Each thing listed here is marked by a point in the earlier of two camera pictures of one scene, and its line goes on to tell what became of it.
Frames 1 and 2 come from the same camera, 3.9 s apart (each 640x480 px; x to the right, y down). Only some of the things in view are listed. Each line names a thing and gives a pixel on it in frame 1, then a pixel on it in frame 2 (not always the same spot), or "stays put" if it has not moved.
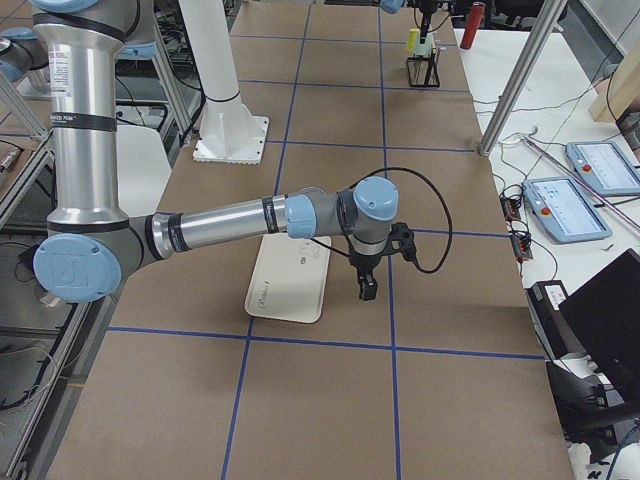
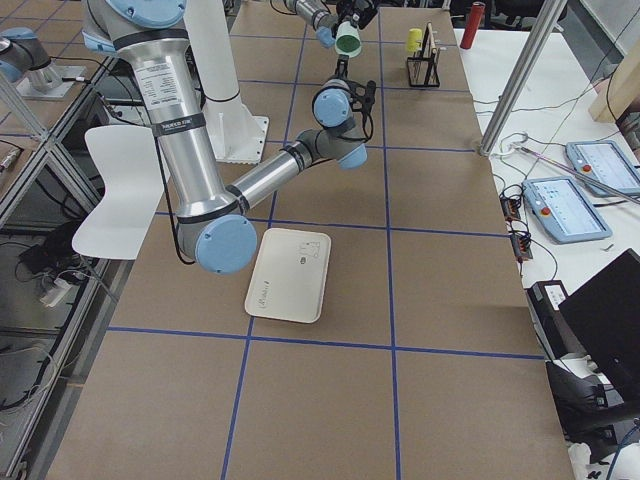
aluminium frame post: x=540 y=34 stays put
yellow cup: x=412 y=38 stays put
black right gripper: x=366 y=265 -> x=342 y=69
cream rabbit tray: x=289 y=280 stays put
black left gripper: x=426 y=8 -> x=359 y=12
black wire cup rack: x=423 y=70 stays put
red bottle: x=473 y=24 stays put
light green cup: x=423 y=49 -> x=347 y=41
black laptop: x=603 y=317 stays put
